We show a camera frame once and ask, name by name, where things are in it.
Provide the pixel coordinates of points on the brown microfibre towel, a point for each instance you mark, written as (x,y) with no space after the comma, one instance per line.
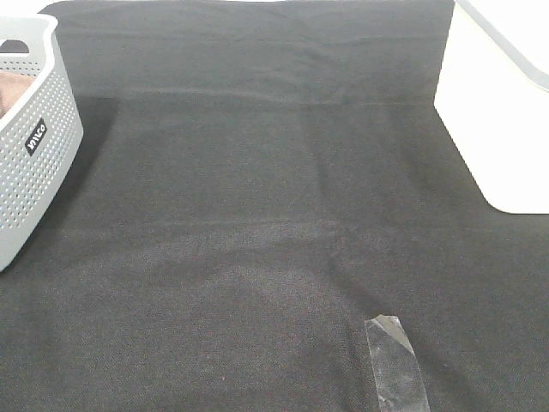
(16,89)

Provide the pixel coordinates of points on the black table cloth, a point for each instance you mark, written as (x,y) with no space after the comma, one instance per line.
(255,181)

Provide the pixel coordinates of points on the clear tape strip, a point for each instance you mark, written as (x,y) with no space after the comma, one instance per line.
(396,373)

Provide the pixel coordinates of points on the grey perforated laundry basket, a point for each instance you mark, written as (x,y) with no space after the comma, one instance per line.
(40,138)

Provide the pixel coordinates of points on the white plastic storage bin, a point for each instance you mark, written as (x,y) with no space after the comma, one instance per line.
(492,96)

